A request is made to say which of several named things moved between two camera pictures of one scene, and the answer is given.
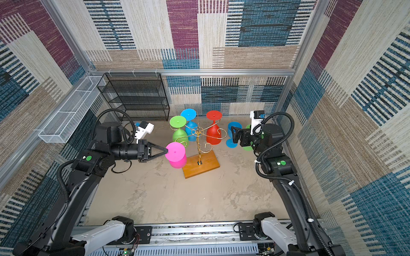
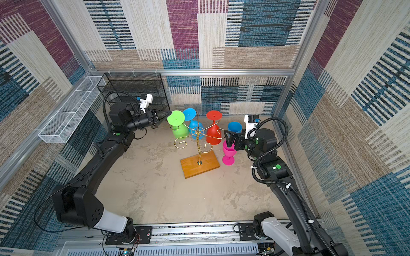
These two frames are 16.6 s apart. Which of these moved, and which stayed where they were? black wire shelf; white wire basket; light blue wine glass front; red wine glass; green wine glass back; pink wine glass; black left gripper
Moved: black left gripper; green wine glass back; pink wine glass
Stayed: light blue wine glass front; black wire shelf; white wire basket; red wine glass
